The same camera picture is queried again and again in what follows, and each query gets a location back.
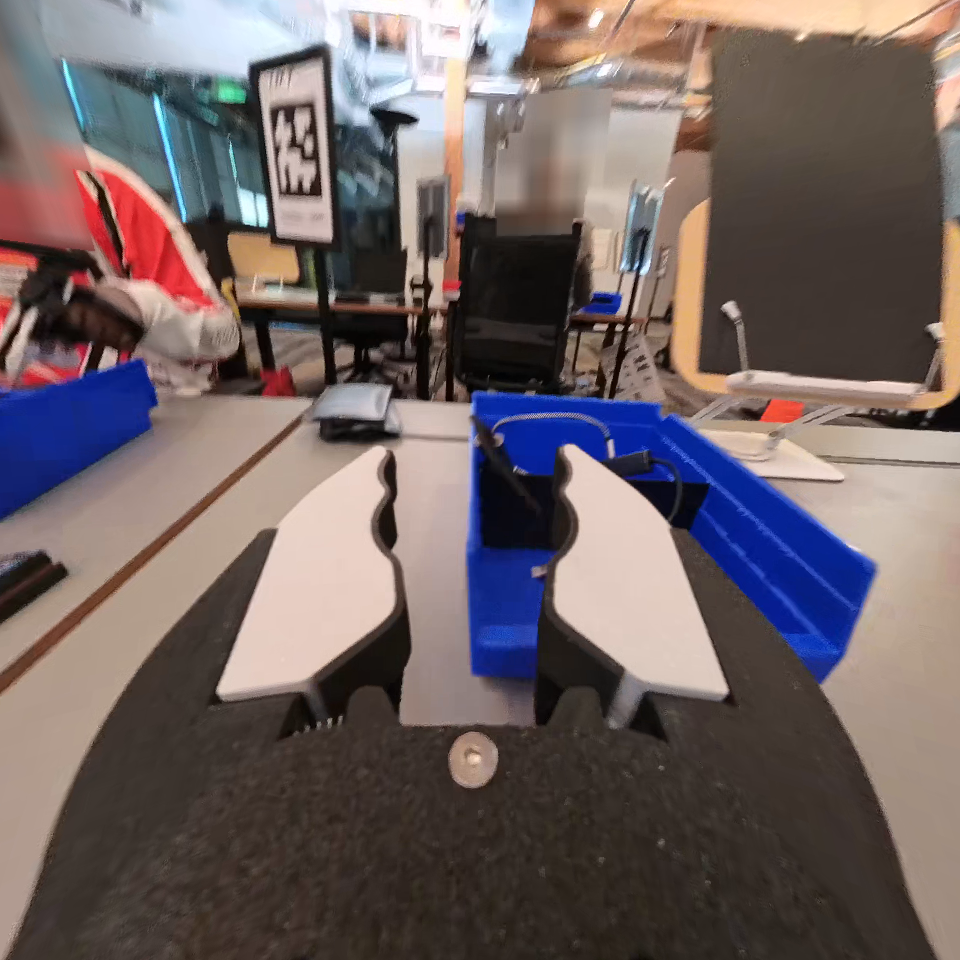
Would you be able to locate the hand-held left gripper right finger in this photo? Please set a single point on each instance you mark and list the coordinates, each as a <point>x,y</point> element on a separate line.
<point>638,600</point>

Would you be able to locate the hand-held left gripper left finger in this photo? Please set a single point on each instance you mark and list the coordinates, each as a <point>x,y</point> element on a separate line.
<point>315,600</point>

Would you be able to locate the blue plastic bin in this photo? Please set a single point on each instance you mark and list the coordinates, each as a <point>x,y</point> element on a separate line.
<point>765,555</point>
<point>68,435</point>

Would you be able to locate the grey desk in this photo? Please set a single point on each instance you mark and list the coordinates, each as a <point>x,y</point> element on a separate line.
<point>150,495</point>

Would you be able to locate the grey pouch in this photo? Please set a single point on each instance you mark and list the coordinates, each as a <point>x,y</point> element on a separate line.
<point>356,408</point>

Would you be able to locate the orange traffic cone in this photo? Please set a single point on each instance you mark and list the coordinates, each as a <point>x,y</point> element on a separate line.
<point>783,410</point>

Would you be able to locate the wooden background table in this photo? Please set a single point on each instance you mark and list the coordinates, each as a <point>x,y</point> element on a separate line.
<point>345,308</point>

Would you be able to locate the black office chair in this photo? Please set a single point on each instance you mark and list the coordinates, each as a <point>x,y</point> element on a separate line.
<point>518,308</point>

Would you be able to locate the red white printed bag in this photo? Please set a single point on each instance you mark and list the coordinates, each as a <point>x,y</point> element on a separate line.
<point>150,270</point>

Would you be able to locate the black sign stand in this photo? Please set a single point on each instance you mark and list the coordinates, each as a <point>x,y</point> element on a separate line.
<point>642,225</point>

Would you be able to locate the printed tag sign stand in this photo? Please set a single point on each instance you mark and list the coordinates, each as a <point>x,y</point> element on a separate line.
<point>294,143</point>

